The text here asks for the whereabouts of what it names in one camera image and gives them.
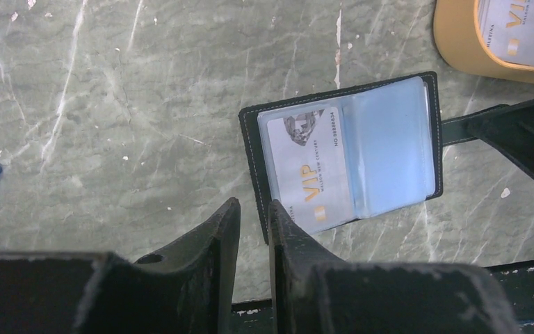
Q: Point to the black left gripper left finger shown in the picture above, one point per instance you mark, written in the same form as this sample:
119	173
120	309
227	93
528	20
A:
183	287

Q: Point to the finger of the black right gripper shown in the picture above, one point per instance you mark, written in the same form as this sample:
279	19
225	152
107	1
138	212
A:
510	130

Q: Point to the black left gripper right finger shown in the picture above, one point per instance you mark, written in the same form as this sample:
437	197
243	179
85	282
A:
314	291

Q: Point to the orange oval tray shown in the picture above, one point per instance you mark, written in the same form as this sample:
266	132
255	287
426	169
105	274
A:
459	41

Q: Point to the black leather card holder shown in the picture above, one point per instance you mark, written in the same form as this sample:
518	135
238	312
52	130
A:
393	137

